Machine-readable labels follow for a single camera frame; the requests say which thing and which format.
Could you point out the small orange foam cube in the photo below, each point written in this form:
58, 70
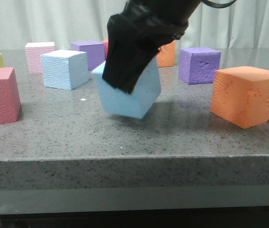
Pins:
165, 57

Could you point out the light blue foam cube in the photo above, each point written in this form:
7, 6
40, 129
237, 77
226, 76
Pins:
64, 69
135, 104

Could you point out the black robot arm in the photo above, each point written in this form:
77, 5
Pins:
176, 11

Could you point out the large red foam cube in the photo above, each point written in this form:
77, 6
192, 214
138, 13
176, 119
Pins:
9, 96

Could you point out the purple foam cube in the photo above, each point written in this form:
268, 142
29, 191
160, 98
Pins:
197, 65
95, 52

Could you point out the large orange foam cube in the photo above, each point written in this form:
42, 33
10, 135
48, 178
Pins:
241, 95

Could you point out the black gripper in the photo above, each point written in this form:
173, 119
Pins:
134, 38

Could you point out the dark red foam cube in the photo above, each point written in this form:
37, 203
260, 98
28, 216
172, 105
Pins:
106, 44

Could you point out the pink foam cube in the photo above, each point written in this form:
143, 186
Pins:
33, 52

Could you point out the white curtain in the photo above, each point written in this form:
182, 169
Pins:
244, 24

